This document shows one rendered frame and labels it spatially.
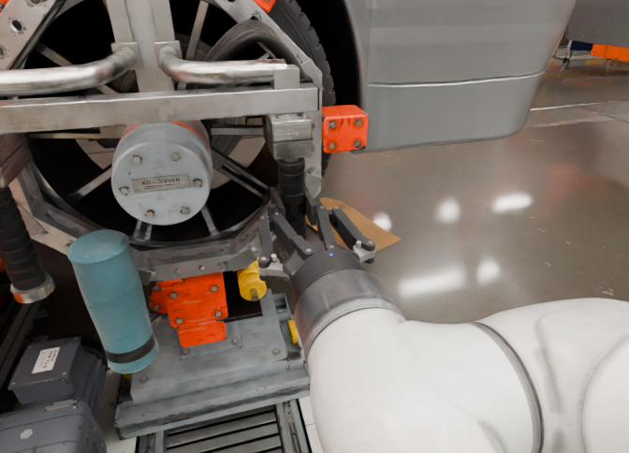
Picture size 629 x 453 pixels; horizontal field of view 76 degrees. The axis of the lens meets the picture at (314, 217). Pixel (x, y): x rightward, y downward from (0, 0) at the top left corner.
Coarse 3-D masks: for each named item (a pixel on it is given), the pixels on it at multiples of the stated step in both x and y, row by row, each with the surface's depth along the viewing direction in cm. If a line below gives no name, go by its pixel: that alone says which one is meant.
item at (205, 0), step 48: (96, 0) 74; (48, 48) 65; (192, 48) 70; (48, 96) 81; (48, 144) 78; (48, 192) 74; (96, 192) 87; (240, 192) 98; (144, 240) 84; (192, 240) 87
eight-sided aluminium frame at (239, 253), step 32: (32, 0) 54; (64, 0) 58; (224, 0) 59; (0, 32) 54; (32, 32) 55; (0, 64) 56; (0, 96) 62; (320, 96) 70; (320, 128) 73; (320, 160) 76; (32, 192) 69; (32, 224) 67; (64, 224) 73; (256, 224) 84; (160, 256) 82; (192, 256) 80; (224, 256) 81; (256, 256) 83
